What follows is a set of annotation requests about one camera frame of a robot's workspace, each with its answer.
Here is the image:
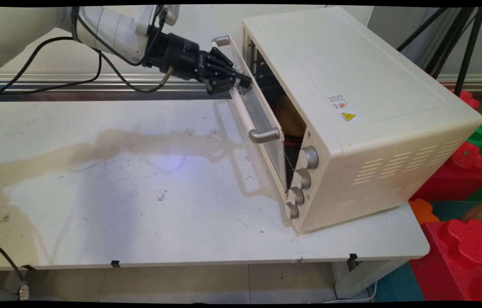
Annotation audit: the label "teal foam block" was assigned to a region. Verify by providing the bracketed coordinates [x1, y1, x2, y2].
[428, 200, 482, 221]

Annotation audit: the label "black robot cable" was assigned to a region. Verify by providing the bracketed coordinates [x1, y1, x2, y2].
[0, 6, 175, 102]

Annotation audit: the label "cream toaster oven body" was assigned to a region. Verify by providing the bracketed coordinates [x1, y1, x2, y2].
[241, 6, 482, 235]

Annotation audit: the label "brown bread loaf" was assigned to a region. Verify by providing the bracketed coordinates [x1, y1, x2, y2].
[275, 95, 307, 138]

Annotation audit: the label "small red foam block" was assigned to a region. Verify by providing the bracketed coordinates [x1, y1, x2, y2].
[449, 88, 480, 110]

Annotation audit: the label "black tripod legs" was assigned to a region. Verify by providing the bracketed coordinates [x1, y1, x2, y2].
[396, 6, 482, 97]

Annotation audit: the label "aluminium rail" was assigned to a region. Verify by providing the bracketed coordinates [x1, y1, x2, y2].
[0, 72, 482, 102]

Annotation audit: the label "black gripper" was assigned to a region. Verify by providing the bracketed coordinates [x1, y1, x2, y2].
[157, 33, 253, 96]

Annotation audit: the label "orange foam block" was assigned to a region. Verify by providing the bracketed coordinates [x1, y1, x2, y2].
[408, 198, 441, 225]

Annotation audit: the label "teal foam floor mat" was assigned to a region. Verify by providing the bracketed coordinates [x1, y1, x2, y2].
[373, 261, 426, 302]

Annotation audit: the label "large red foam block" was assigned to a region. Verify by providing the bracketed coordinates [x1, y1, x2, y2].
[409, 219, 482, 302]

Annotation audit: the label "medium red foam block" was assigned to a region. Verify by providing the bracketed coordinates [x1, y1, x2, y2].
[409, 141, 482, 202]

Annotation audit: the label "white table leg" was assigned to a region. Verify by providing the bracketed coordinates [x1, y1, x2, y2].
[332, 258, 413, 299]

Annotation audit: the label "white label sticker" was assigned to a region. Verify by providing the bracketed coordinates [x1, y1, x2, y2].
[328, 94, 349, 111]

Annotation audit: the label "white floor cable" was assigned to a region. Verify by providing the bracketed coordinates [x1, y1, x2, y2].
[308, 281, 379, 304]

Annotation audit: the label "glass oven door with handle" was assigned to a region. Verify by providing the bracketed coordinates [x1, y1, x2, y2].
[210, 35, 289, 194]

